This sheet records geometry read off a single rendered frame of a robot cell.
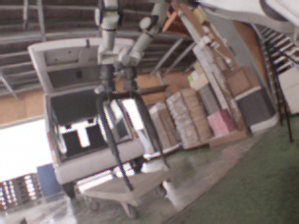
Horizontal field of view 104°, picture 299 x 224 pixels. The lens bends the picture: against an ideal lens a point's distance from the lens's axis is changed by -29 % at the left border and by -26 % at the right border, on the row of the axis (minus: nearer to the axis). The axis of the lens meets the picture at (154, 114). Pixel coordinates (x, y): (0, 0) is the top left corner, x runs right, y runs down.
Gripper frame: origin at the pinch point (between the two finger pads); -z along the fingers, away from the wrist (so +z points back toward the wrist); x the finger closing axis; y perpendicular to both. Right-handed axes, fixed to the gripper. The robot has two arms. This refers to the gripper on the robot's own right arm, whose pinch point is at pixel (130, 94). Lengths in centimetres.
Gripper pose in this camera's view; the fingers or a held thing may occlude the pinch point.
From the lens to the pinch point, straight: 103.8
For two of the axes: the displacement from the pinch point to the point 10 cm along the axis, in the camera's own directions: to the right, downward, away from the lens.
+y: -6.7, 1.3, -7.3
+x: -7.4, -1.3, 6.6
